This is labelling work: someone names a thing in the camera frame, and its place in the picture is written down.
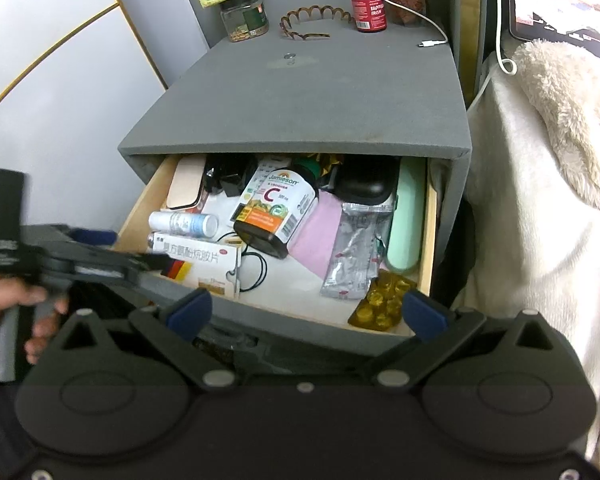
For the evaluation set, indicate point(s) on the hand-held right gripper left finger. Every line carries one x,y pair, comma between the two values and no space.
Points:
190,311

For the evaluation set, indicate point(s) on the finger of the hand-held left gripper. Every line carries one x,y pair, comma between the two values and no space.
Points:
130,261
97,236

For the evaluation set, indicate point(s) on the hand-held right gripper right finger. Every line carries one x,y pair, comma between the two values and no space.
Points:
422,312

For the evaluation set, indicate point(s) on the white medicine box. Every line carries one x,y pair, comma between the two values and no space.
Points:
205,260

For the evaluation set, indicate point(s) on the white spray bottle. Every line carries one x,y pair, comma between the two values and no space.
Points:
180,222

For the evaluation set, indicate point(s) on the beige compact case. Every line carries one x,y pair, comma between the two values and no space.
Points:
185,185

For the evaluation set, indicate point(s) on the wooden drawer with grey front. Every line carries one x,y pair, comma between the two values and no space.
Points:
290,317

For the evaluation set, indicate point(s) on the person's left hand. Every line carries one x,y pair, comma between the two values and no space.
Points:
10,292

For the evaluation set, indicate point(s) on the yellow capsule blister pack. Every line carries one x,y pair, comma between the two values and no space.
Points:
380,300

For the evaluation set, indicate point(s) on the silver blister pack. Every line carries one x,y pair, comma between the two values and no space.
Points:
355,255

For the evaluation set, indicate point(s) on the mint green case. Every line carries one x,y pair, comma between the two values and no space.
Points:
405,220

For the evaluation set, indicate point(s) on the cream fluffy blanket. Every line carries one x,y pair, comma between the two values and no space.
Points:
520,240
575,110

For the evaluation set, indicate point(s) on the black adapter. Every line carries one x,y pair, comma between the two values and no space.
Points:
231,185

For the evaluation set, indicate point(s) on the pink paper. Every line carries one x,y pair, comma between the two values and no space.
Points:
320,230

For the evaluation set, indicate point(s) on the dark vitamin bottle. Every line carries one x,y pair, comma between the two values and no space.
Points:
275,210

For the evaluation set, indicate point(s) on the black rounded case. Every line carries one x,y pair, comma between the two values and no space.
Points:
365,180

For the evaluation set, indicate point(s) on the gold foil wrapper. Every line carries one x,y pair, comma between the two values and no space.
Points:
326,161

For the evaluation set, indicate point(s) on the grey nightstand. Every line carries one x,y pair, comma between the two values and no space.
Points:
305,100

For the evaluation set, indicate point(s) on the glass jar with dark lid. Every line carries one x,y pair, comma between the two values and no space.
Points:
245,20

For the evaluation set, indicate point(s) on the red supplement bottle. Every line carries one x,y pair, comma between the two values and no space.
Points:
369,10

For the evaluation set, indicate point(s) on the brown wavy hair comb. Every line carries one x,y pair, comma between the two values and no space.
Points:
310,12

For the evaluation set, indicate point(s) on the black tablet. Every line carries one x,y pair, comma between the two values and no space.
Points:
560,5

